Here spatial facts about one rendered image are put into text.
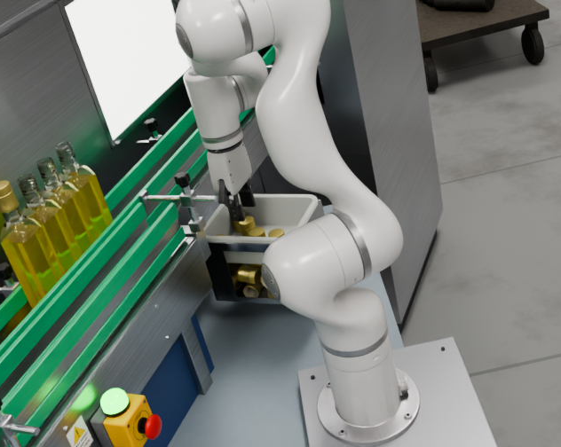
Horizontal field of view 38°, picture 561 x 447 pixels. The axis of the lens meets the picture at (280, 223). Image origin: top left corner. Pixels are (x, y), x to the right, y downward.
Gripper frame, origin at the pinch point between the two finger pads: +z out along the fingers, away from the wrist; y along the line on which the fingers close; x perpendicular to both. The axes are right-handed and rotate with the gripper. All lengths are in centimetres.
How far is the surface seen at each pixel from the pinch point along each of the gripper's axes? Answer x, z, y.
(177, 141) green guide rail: -21.8, -7.8, -14.9
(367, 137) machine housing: 3, 21, -70
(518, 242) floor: 31, 102, -134
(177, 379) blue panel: -3.5, 18.3, 34.5
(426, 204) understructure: 2, 76, -119
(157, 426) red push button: 9, 6, 56
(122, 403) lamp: 5, 1, 57
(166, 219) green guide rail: -3.6, -10.5, 21.2
